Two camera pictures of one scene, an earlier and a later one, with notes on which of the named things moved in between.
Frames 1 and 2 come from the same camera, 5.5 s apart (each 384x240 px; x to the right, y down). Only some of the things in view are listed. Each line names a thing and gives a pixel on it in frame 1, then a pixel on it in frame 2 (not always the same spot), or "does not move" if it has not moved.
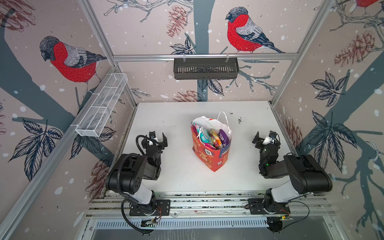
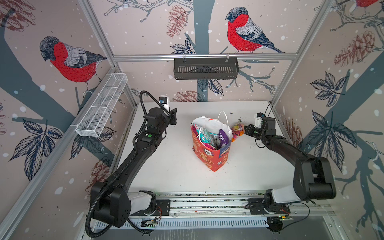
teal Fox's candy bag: [205, 136] does not move
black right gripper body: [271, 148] -> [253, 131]
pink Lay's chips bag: [195, 128] does not move
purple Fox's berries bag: [224, 138] does not move
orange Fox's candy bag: [216, 136] -> [237, 130]
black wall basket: [206, 68] does not move
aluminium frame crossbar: [203, 57] does not move
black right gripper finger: [258, 144] -> [247, 129]
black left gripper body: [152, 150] -> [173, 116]
